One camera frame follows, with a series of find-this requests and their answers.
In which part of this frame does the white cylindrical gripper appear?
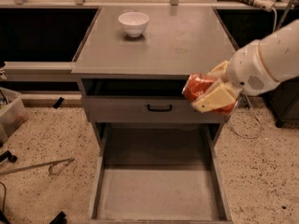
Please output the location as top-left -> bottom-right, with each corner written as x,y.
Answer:
192,40 -> 279,113

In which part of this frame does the crushed red coke can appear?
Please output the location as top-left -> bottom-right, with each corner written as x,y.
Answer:
182,74 -> 233,116

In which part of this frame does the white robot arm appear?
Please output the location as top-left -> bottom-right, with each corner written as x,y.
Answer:
183,20 -> 299,114

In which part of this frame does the grey metal drawer cabinet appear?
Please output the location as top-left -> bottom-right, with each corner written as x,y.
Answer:
71,5 -> 241,224

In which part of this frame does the open grey middle drawer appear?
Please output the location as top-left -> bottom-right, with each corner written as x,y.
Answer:
88,126 -> 233,224

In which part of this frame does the closed grey top drawer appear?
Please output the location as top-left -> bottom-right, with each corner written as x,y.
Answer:
81,96 -> 228,124

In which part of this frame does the white ceramic bowl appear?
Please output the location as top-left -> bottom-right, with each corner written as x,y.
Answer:
119,12 -> 150,37

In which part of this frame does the small black block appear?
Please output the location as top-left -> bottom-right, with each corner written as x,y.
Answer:
53,97 -> 64,109

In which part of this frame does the long metal grabber tool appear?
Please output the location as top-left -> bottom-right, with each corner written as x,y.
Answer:
0,158 -> 74,175

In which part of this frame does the clear plastic storage bin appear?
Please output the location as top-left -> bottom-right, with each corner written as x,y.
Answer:
0,88 -> 28,143

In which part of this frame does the black object bottom edge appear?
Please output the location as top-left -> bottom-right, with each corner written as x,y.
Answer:
50,211 -> 67,224

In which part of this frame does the black clamp on floor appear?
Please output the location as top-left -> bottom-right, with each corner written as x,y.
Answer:
0,150 -> 17,162

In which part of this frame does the black drawer handle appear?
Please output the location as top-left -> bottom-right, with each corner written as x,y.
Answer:
147,105 -> 172,112

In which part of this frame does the grey metal rail beam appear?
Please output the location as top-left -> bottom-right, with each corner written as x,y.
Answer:
0,62 -> 77,82

